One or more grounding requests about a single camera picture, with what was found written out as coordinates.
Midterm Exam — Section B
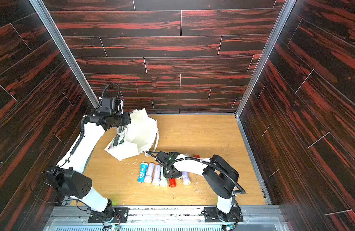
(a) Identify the white floral canvas tote bag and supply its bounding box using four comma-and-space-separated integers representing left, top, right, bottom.
105, 109, 159, 161

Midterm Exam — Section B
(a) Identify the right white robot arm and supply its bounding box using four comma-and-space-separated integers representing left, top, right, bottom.
146, 151, 246, 222

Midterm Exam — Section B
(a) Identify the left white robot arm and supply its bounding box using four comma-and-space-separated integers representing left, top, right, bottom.
44, 112, 131, 222

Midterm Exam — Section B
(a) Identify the white flashlight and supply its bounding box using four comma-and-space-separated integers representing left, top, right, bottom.
160, 167, 168, 187
144, 163, 155, 183
152, 165, 161, 186

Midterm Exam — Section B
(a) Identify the blue flashlight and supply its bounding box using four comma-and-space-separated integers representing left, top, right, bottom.
138, 162, 149, 183

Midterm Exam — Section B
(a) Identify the white flashlight far left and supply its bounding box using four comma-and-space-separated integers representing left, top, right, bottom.
144, 163, 155, 183

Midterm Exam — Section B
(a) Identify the lavender flashlight right lower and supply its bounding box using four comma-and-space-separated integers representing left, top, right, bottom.
182, 171, 191, 186

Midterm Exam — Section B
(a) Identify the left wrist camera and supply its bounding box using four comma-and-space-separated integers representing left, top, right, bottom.
99, 97, 123, 115

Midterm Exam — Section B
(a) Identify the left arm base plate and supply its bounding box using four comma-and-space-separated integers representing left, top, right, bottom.
88, 207, 129, 224

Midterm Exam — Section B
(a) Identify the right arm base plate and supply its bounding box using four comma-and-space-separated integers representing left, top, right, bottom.
201, 206, 243, 222

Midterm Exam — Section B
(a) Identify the aluminium front rail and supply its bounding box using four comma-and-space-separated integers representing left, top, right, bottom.
44, 206, 291, 231

